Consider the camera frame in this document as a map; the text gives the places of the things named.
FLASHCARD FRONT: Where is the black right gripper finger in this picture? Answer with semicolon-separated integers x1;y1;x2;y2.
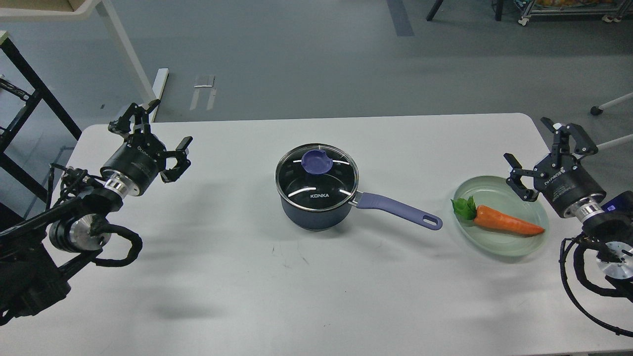
504;153;540;201
541;117;599;167

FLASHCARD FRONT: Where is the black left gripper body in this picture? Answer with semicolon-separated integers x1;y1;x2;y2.
101;133;167;196

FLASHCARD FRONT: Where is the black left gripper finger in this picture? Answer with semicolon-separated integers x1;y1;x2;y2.
160;136;193;184
108;99;161;145

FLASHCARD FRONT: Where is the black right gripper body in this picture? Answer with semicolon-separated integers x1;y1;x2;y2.
537;156;606;218

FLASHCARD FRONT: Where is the glass pot lid blue knob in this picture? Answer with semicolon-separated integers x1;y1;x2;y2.
275;143;359;212

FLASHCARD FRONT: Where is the dark blue saucepan with handle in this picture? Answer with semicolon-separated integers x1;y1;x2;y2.
278;148;443;232

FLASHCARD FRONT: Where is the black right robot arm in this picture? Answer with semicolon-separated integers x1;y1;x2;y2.
504;117;632;337

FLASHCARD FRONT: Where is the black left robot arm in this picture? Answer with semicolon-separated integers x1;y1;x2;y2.
0;99;192;325

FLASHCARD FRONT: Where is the pale green glass plate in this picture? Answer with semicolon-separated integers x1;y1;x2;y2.
450;176;549;258

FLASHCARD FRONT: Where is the white chair base leg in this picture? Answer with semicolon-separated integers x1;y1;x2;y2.
590;92;633;151

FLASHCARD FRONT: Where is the orange toy carrot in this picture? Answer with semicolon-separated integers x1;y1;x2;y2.
451;196;545;236

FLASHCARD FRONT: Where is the black metal rack left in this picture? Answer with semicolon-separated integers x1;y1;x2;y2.
0;31;82;201

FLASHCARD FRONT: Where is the metal wheeled cart background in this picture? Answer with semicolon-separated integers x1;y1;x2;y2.
492;0;632;26

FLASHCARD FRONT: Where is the white desk frame background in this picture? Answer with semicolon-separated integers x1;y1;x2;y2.
1;0;170;128

